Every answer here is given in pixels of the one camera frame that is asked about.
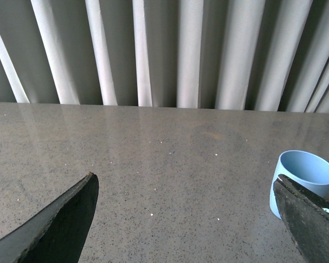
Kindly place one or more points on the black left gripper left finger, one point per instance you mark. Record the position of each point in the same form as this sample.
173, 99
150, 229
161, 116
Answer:
59, 231

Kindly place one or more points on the light blue cup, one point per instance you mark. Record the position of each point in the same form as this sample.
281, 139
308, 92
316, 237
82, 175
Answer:
307, 169

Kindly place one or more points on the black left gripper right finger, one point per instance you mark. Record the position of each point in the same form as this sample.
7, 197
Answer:
306, 217

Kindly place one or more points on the grey pleated curtain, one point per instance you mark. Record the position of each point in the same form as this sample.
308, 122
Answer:
232, 55

